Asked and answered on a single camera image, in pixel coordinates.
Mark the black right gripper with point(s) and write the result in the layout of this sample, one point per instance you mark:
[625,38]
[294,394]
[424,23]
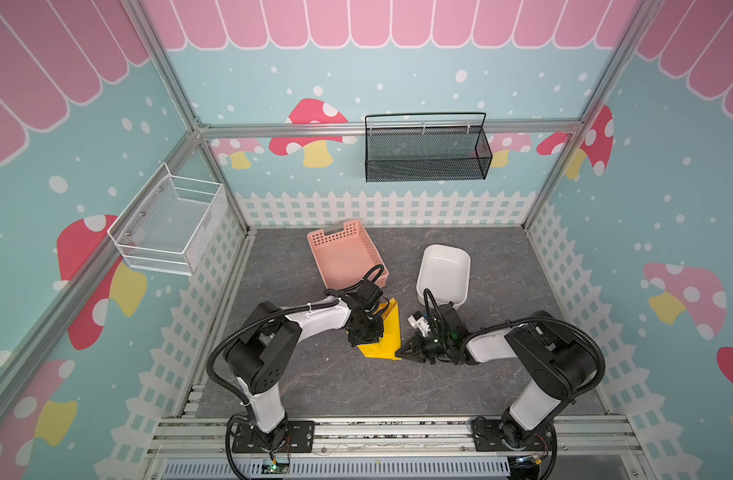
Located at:
[424,343]

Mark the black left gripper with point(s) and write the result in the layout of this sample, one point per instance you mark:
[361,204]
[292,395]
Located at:
[375,337]

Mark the yellow paper napkin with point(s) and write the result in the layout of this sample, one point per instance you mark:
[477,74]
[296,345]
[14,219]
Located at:
[391,339]

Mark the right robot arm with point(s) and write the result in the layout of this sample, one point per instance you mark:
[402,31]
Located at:
[562,360]

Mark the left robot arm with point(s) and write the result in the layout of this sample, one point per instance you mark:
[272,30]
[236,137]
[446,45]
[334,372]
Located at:
[251,361]

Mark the white plastic tray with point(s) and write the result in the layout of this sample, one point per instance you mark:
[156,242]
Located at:
[445,270]

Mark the pink perforated basket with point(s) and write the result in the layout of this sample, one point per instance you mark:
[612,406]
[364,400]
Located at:
[344,253]

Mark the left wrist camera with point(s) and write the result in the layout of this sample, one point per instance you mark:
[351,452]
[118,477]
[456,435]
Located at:
[368,293]

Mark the black wire wall basket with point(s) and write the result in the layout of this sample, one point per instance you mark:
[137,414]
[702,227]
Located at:
[436,146]

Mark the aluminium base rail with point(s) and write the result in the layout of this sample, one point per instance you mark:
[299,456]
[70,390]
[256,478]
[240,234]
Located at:
[399,447]

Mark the white wire wall basket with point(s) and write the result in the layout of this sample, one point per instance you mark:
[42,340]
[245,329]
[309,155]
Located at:
[167,229]

